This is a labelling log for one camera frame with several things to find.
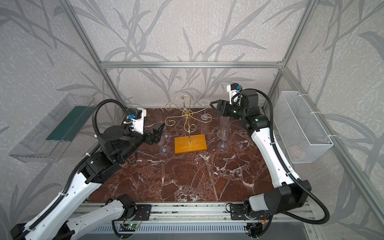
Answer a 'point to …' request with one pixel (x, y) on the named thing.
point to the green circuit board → (128, 227)
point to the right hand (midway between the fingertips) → (216, 100)
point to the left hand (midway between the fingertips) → (158, 116)
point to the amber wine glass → (223, 146)
